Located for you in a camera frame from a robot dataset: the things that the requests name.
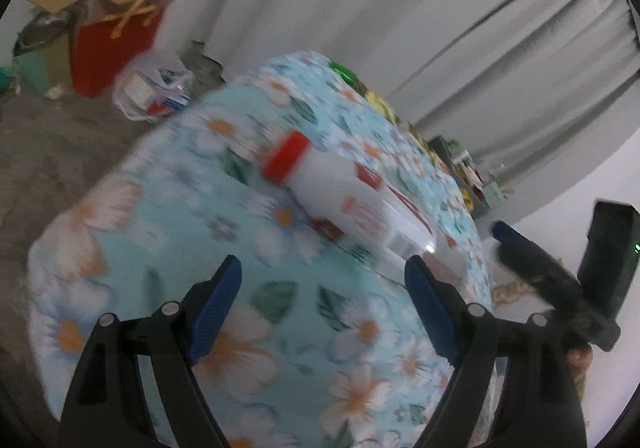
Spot white bottle red cap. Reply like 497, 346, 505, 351
262, 130, 436, 260

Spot clear plastic bag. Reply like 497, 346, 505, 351
112, 49, 195, 122

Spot grey cabinet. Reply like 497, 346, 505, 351
427, 135, 509, 220

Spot red gift bag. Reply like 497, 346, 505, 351
70, 7, 165, 98

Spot person's right hand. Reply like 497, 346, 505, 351
565, 344, 593, 380

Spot grey curtain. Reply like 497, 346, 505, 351
200, 0, 639, 183

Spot green snack bag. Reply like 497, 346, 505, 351
330, 61, 361, 88

